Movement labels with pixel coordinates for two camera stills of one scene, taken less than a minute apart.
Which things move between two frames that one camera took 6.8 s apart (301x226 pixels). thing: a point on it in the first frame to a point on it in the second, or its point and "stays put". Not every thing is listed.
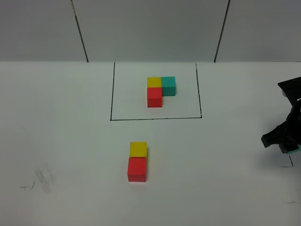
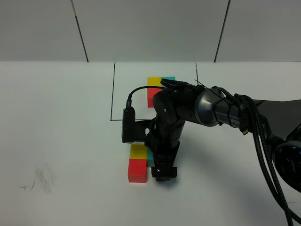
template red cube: (154, 97) stays put
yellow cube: (138, 149) stays put
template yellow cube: (154, 82) stays put
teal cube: (298, 149) to (150, 162)
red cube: (137, 169) stays put
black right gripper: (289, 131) to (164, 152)
